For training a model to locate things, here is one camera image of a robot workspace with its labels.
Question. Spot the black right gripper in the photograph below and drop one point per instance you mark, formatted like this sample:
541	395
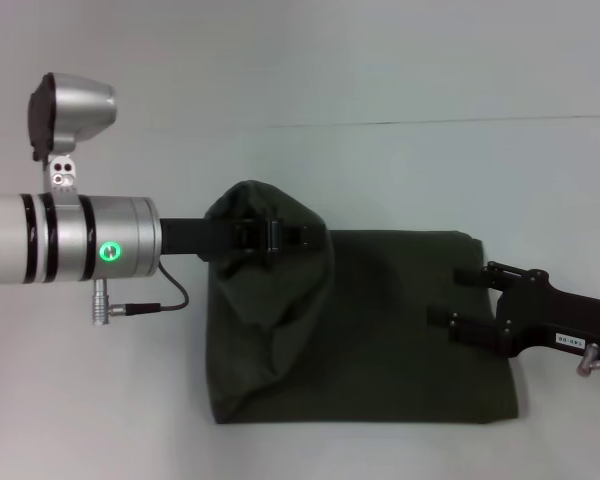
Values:
560	315

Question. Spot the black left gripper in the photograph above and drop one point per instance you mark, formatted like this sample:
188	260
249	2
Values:
200	237

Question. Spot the dark green printed t-shirt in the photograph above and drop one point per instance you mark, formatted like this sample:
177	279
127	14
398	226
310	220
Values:
340	325

